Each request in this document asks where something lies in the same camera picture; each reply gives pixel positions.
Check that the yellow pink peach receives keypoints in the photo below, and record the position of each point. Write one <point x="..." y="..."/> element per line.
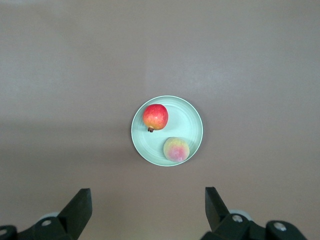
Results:
<point x="176" y="149"/>

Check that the brown table cloth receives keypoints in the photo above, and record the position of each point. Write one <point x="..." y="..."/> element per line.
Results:
<point x="160" y="50"/>

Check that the red pomegranate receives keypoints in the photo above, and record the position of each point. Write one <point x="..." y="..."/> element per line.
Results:
<point x="155" y="116"/>

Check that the light green round plate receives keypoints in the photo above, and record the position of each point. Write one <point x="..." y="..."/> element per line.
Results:
<point x="180" y="120"/>

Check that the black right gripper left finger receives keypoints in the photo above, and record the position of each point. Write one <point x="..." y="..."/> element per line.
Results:
<point x="55" y="225"/>

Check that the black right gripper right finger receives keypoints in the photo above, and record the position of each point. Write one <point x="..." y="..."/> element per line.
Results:
<point x="235" y="225"/>

